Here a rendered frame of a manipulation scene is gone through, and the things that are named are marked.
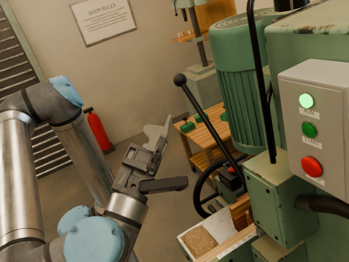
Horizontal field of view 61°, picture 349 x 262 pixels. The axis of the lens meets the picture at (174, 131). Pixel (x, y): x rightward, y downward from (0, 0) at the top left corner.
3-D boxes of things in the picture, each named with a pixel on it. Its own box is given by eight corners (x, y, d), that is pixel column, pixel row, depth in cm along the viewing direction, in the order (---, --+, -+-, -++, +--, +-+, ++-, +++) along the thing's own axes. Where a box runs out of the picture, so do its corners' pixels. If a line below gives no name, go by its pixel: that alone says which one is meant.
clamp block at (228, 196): (249, 178, 117) (244, 159, 113) (272, 194, 105) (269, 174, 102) (217, 196, 113) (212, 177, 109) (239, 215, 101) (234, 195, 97)
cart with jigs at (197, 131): (244, 143, 301) (231, 85, 273) (283, 167, 252) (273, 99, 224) (188, 172, 285) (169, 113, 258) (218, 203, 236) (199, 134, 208)
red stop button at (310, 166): (305, 169, 41) (303, 151, 40) (324, 179, 38) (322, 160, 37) (299, 172, 41) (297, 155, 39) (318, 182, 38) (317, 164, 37)
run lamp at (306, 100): (301, 105, 36) (300, 90, 35) (315, 109, 34) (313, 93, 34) (297, 107, 36) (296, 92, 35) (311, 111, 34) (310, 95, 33)
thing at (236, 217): (294, 191, 100) (292, 179, 98) (297, 193, 98) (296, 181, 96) (235, 228, 93) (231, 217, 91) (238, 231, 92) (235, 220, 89)
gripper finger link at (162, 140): (159, 137, 66) (146, 172, 68) (165, 139, 66) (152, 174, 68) (162, 132, 70) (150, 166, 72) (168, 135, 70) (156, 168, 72)
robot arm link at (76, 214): (71, 243, 136) (53, 215, 128) (106, 224, 140) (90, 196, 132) (73, 267, 123) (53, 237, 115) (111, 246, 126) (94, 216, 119)
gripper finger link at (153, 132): (149, 109, 66) (136, 146, 68) (173, 118, 66) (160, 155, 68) (151, 107, 69) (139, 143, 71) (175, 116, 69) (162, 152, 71)
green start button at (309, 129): (303, 134, 38) (301, 118, 37) (319, 140, 36) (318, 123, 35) (299, 136, 38) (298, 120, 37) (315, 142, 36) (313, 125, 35)
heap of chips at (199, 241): (201, 224, 99) (199, 218, 97) (223, 248, 88) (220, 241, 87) (179, 237, 96) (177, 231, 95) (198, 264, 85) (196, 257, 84)
